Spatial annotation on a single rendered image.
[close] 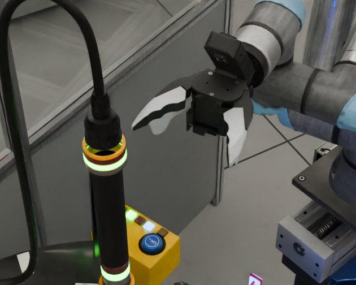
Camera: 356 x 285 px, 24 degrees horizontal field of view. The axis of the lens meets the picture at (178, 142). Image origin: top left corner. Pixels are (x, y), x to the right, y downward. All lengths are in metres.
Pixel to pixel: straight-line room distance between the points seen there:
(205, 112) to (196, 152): 1.65
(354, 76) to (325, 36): 0.37
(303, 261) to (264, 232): 1.24
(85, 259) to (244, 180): 2.05
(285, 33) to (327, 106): 0.13
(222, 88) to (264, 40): 0.11
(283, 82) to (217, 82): 0.19
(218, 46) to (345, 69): 0.29
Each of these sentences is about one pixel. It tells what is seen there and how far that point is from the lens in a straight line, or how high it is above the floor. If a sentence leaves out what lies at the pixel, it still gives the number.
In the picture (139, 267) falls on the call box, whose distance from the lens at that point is 1.66.
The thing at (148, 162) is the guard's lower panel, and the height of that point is 0.57.
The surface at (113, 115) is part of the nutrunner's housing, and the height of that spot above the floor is 1.86.
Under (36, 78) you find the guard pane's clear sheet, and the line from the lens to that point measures 1.92.
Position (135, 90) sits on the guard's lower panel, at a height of 0.89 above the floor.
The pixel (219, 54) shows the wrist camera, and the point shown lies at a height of 1.73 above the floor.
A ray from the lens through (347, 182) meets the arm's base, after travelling 1.79.
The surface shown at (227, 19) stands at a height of 0.87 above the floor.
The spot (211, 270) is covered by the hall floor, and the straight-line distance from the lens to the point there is 2.95.
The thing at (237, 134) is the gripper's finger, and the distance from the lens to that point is 1.04.
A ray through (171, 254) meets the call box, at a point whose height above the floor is 1.05.
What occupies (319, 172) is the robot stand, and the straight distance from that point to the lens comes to 1.87.
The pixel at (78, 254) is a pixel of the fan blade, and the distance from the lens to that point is 1.22.
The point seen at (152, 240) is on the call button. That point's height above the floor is 1.08.
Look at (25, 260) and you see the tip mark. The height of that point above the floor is 1.44.
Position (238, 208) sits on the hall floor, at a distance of 3.13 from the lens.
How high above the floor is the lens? 2.40
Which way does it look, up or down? 46 degrees down
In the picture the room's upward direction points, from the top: straight up
